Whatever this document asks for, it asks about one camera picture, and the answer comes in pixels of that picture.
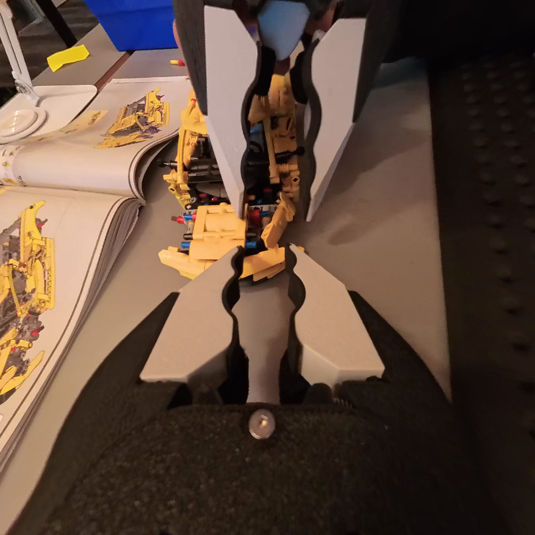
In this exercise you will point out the white lamp base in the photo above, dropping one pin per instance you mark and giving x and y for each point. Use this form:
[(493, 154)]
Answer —
[(62, 100)]

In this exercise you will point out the yellow brick car model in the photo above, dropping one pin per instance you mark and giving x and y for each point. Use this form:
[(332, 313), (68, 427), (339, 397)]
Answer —
[(217, 234)]

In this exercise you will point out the grey desk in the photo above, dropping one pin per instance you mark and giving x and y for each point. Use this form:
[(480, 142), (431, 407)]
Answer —
[(376, 230)]

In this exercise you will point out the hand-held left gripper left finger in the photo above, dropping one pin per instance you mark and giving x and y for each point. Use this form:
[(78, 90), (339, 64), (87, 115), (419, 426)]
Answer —
[(196, 338)]

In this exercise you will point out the yellow paper slip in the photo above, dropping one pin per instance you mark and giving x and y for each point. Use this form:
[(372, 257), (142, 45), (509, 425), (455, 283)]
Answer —
[(67, 58)]

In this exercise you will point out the open instruction booklet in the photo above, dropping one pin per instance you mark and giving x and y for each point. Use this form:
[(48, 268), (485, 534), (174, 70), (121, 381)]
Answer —
[(62, 167)]

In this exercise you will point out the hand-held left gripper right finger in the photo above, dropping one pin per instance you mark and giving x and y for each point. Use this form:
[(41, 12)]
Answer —
[(338, 338)]

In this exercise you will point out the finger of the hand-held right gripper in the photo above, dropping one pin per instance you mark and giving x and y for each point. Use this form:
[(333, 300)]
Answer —
[(338, 83), (225, 83)]

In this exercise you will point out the blue plastic bin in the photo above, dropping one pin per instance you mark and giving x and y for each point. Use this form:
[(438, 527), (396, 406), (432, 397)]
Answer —
[(133, 21)]

